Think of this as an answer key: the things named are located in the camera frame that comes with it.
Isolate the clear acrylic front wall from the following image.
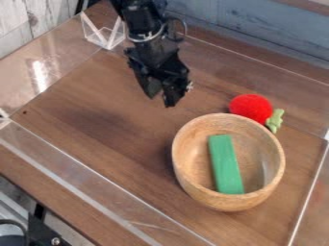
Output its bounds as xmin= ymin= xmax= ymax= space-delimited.
xmin=0 ymin=118 xmax=213 ymax=246

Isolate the red plush strawberry toy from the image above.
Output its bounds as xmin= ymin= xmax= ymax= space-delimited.
xmin=228 ymin=94 xmax=284 ymax=134

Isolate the black clamp with cable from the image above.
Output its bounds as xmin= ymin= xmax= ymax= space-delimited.
xmin=0 ymin=206 xmax=72 ymax=246

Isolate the clear acrylic wall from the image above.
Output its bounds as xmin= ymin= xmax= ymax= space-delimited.
xmin=169 ymin=37 xmax=329 ymax=139
xmin=0 ymin=118 xmax=213 ymax=246

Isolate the brown wooden bowl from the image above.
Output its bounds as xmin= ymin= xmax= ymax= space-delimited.
xmin=172 ymin=113 xmax=284 ymax=211

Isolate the clear acrylic back wall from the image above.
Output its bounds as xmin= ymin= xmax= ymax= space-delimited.
xmin=169 ymin=37 xmax=329 ymax=139

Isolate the green rectangular block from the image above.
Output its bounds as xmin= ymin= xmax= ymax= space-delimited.
xmin=208 ymin=135 xmax=244 ymax=194

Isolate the clear acrylic corner bracket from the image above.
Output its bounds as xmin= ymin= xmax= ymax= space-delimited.
xmin=80 ymin=12 xmax=125 ymax=50

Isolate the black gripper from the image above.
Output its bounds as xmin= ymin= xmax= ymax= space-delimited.
xmin=124 ymin=37 xmax=191 ymax=108

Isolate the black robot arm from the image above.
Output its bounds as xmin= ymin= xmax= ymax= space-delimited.
xmin=109 ymin=0 xmax=191 ymax=107

